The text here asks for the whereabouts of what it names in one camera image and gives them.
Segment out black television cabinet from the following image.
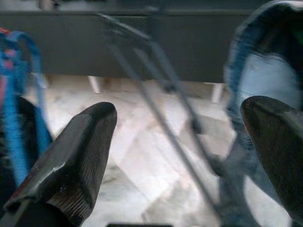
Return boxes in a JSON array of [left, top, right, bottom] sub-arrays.
[[0, 9, 251, 104]]

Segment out blue jeans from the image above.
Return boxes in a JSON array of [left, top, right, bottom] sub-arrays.
[[217, 0, 303, 227]]

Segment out black hanger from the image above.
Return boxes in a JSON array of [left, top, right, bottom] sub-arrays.
[[98, 13, 228, 227]]

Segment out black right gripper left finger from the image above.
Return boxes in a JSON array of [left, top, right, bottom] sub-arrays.
[[4, 102, 118, 225]]

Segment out blue hanger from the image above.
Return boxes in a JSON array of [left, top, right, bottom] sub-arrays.
[[0, 32, 53, 187]]

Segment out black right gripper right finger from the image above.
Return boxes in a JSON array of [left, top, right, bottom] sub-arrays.
[[240, 96, 303, 220]]

